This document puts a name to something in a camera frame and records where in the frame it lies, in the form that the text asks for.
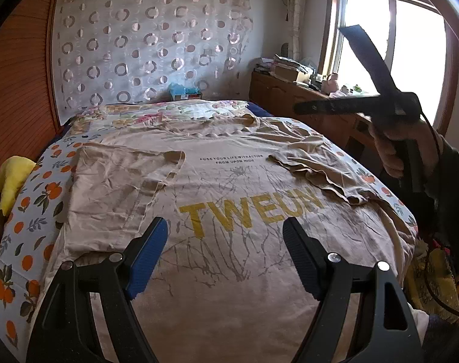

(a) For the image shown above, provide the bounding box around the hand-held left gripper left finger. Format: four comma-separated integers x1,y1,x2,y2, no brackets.
25,216,169,363

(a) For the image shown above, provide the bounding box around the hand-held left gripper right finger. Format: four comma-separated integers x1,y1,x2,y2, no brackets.
282,217,423,363

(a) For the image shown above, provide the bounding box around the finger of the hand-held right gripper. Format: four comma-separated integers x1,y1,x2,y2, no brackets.
340,25,399,98
293,96,381,116

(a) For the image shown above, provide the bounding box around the beige printed t-shirt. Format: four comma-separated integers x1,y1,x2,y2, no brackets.
44,115,419,363

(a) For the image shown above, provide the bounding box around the person's right forearm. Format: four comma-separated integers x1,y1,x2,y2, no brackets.
426,136,459,243

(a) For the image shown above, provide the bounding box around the person's right hand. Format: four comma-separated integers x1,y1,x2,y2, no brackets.
367,119,444,180

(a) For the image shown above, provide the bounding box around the pink container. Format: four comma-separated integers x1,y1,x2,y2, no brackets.
325,74,342,94

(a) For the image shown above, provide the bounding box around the window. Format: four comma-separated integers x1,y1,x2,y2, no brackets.
320,0,459,137

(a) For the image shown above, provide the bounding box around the wooden dresser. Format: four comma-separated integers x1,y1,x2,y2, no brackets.
248,70,377,159

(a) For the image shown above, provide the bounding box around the pile of papers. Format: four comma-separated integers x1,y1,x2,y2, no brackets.
254,54,319,84

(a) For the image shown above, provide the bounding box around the dark blue cloth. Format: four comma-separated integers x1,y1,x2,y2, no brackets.
248,101,277,119

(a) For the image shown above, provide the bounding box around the pale window curtain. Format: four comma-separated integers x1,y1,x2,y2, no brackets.
285,0,310,61

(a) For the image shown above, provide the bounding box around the orange fruit print bedsheet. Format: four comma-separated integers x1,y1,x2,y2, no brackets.
0,136,419,352

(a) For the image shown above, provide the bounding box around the yellow patterned cloth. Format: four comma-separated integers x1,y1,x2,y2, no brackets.
407,240,459,322

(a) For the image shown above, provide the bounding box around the floral blanket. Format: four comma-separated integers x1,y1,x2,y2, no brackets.
68,99,260,137

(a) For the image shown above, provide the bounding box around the blue packet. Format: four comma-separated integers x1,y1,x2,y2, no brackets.
168,82,203,101

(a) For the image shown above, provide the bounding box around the circle patterned sheer curtain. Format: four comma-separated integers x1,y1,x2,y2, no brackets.
50,0,254,125

